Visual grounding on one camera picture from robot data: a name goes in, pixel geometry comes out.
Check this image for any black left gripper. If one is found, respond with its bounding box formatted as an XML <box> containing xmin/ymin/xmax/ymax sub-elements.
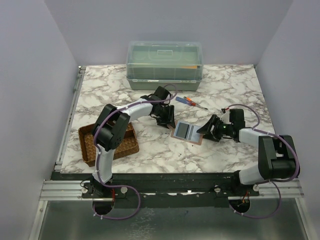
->
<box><xmin>153</xmin><ymin>104</ymin><xmax>176</xmax><ymax>129</ymax></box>

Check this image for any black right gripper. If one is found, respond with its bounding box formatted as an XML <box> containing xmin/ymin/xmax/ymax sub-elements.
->
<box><xmin>197</xmin><ymin>114</ymin><xmax>234</xmax><ymax>142</ymax></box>

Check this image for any tan leather card holder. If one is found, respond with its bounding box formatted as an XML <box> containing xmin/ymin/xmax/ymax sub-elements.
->
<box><xmin>171</xmin><ymin>120</ymin><xmax>203</xmax><ymax>145</ymax></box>

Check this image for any black credit card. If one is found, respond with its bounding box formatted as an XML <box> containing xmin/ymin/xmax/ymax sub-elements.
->
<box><xmin>175</xmin><ymin>122</ymin><xmax>190</xmax><ymax>139</ymax></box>

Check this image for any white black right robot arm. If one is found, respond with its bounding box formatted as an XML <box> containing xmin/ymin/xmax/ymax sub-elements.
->
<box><xmin>197</xmin><ymin>108</ymin><xmax>300</xmax><ymax>196</ymax></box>

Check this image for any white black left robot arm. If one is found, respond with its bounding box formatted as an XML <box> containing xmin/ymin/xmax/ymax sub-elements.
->
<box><xmin>92</xmin><ymin>86</ymin><xmax>177</xmax><ymax>198</ymax></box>

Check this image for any orange grey small screwdriver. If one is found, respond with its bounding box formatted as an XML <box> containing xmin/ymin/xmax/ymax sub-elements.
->
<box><xmin>183</xmin><ymin>96</ymin><xmax>208</xmax><ymax>110</ymax></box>

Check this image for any clear green plastic storage box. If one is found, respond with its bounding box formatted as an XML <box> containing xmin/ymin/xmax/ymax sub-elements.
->
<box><xmin>126</xmin><ymin>41</ymin><xmax>204</xmax><ymax>91</ymax></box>

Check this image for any brown woven divided tray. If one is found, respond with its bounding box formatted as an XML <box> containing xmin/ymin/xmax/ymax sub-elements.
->
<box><xmin>77</xmin><ymin>122</ymin><xmax>140</xmax><ymax>168</ymax></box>

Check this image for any blue red handled screwdriver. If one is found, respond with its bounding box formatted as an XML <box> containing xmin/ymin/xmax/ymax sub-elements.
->
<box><xmin>175</xmin><ymin>96</ymin><xmax>193</xmax><ymax>106</ymax></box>

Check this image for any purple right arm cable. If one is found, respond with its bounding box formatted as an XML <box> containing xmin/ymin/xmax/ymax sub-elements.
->
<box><xmin>221</xmin><ymin>103</ymin><xmax>301</xmax><ymax>219</ymax></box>

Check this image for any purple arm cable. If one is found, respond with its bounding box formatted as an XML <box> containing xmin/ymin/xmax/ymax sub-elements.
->
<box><xmin>221</xmin><ymin>103</ymin><xmax>301</xmax><ymax>219</ymax></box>
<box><xmin>92</xmin><ymin>83</ymin><xmax>179</xmax><ymax>221</ymax></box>

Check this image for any black metal base rail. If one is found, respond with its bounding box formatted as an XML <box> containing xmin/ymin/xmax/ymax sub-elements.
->
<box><xmin>51</xmin><ymin>172</ymin><xmax>259</xmax><ymax>208</ymax></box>

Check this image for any aluminium extrusion rail right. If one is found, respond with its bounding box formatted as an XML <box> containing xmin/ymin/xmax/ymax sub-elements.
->
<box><xmin>259</xmin><ymin>178</ymin><xmax>305</xmax><ymax>199</ymax></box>

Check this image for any aluminium extrusion rail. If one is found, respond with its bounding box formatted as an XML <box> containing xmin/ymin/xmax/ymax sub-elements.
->
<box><xmin>259</xmin><ymin>178</ymin><xmax>305</xmax><ymax>199</ymax></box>
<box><xmin>38</xmin><ymin>179</ymin><xmax>92</xmax><ymax>201</ymax></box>

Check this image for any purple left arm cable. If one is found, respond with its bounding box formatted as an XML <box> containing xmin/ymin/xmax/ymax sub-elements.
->
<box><xmin>92</xmin><ymin>83</ymin><xmax>179</xmax><ymax>221</ymax></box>

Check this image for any aluminium extrusion rail left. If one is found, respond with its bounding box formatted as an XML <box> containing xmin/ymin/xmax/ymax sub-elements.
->
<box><xmin>38</xmin><ymin>179</ymin><xmax>92</xmax><ymax>201</ymax></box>

